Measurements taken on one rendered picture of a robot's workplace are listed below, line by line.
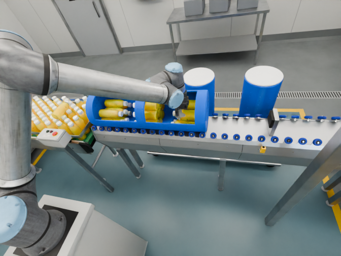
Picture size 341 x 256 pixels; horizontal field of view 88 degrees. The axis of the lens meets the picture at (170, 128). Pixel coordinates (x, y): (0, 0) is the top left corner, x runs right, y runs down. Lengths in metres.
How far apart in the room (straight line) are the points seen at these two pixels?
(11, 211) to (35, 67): 0.55
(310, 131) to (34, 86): 1.43
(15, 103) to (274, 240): 2.02
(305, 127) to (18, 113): 1.52
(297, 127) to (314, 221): 1.04
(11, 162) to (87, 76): 0.48
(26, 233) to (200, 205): 1.50
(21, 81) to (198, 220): 1.79
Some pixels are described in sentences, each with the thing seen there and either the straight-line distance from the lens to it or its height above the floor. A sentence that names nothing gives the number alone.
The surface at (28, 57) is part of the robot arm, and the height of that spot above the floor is 1.79.
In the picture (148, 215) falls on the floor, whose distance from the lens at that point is 2.09.
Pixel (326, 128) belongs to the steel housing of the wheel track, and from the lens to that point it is 1.50.
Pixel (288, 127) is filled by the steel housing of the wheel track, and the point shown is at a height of 0.93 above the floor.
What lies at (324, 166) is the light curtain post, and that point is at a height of 1.12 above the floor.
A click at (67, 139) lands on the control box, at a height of 1.03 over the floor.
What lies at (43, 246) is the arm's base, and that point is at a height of 1.15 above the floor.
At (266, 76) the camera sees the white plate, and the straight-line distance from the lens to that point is 1.64.
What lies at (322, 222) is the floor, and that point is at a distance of 2.23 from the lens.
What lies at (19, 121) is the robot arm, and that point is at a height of 1.60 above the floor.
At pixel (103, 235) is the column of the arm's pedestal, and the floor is 0.85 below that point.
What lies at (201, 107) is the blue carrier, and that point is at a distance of 1.08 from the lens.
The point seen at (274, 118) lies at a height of 1.08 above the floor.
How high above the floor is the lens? 1.94
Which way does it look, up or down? 48 degrees down
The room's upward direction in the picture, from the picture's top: 15 degrees counter-clockwise
